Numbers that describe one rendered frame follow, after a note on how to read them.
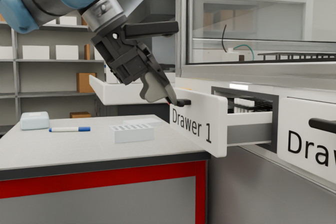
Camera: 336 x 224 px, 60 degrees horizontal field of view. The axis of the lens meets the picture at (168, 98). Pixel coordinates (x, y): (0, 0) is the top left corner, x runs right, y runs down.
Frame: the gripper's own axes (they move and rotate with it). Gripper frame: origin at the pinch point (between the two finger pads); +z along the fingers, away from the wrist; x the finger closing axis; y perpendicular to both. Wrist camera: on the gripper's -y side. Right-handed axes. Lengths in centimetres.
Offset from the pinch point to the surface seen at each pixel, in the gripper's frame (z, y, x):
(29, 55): -65, 54, -374
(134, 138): 9.6, 11.7, -24.2
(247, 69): 4.2, -16.6, 4.2
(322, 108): 7.8, -12.2, 26.8
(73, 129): 0, 26, -43
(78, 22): -72, -30, -419
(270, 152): 17.6, -7.5, 12.8
